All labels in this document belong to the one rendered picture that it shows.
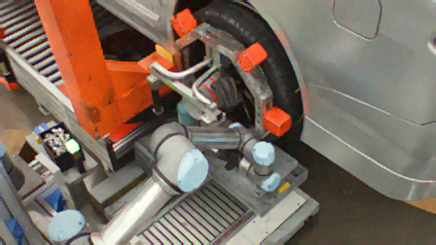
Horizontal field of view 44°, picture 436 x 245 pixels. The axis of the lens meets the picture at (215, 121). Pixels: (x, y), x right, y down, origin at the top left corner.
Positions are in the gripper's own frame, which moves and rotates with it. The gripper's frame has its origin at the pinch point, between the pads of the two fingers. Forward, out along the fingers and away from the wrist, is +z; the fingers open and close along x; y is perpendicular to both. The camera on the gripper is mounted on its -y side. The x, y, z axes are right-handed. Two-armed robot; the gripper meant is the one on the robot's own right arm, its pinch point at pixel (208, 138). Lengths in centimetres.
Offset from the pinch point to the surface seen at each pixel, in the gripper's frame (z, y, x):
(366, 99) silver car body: -49, 33, -30
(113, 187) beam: 61, -70, 20
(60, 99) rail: 113, -44, 13
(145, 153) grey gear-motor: 46, -43, 4
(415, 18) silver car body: -58, 70, -30
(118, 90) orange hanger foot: 62, -12, 2
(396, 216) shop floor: -54, -83, -77
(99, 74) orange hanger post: 60, 5, 10
